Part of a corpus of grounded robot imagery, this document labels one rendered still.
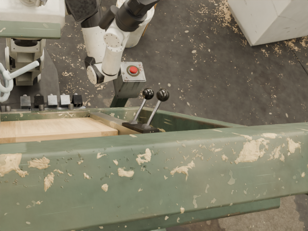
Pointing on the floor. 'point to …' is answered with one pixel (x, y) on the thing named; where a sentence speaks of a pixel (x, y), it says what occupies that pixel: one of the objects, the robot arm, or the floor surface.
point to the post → (118, 102)
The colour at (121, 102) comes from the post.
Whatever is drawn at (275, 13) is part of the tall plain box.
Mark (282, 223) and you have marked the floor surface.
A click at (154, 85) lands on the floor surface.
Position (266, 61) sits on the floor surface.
